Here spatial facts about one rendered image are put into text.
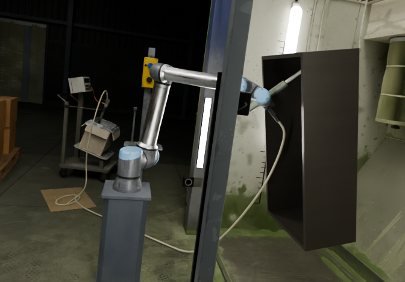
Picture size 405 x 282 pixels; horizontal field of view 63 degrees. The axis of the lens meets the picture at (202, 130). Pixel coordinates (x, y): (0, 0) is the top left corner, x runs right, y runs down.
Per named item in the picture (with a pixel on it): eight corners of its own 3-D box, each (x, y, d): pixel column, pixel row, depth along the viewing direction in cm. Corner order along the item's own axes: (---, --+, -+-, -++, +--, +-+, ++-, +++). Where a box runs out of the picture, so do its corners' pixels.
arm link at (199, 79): (142, 59, 207) (246, 76, 183) (153, 62, 218) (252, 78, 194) (140, 78, 209) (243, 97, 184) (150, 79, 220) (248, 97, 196)
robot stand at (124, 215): (93, 290, 213) (100, 194, 204) (97, 264, 243) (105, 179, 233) (141, 290, 219) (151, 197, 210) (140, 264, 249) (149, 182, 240)
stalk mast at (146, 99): (137, 220, 322) (155, 48, 299) (137, 223, 316) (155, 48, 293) (131, 220, 321) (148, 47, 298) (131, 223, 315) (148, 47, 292)
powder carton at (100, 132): (85, 138, 458) (96, 112, 453) (114, 150, 461) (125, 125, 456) (71, 145, 405) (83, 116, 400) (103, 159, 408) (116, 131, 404)
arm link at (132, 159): (111, 173, 216) (114, 147, 214) (127, 169, 232) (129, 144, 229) (131, 179, 211) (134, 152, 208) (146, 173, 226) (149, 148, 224)
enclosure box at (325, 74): (307, 205, 269) (305, 53, 246) (355, 241, 211) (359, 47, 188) (267, 211, 262) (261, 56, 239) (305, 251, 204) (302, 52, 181)
